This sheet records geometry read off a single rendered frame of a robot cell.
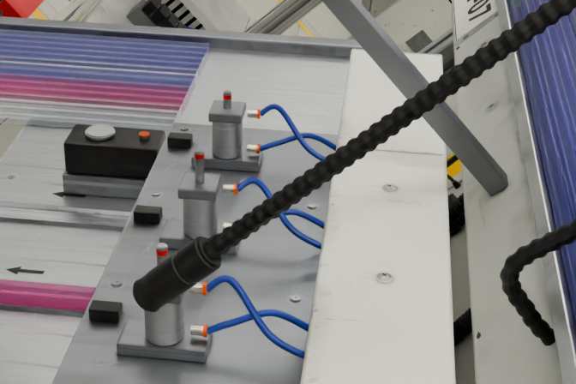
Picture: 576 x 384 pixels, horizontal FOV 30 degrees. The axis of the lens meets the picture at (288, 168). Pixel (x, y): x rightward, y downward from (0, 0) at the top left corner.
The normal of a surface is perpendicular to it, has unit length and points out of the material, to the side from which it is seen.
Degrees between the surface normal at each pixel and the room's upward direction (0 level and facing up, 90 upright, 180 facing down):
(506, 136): 90
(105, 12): 0
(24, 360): 47
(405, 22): 90
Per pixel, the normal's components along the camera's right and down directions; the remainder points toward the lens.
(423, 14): -0.11, 0.47
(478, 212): -0.65, -0.69
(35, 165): 0.03, -0.88
